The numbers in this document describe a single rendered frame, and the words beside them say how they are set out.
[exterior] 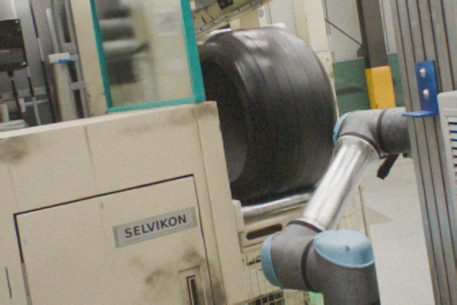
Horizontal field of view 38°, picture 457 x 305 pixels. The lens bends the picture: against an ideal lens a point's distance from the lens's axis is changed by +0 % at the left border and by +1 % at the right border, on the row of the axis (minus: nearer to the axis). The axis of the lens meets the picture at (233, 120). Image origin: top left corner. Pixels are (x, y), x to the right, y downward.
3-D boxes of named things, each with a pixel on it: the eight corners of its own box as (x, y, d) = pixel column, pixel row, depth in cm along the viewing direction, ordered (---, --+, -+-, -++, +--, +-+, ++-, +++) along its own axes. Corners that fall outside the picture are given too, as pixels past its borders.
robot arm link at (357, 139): (297, 269, 136) (392, 97, 166) (245, 263, 146) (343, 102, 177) (324, 306, 141) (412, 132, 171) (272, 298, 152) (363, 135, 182)
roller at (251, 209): (235, 209, 200) (228, 206, 204) (237, 223, 200) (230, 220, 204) (330, 184, 216) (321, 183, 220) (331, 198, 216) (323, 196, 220)
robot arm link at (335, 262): (359, 311, 129) (348, 243, 129) (305, 303, 139) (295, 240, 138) (392, 291, 138) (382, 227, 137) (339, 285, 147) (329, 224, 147)
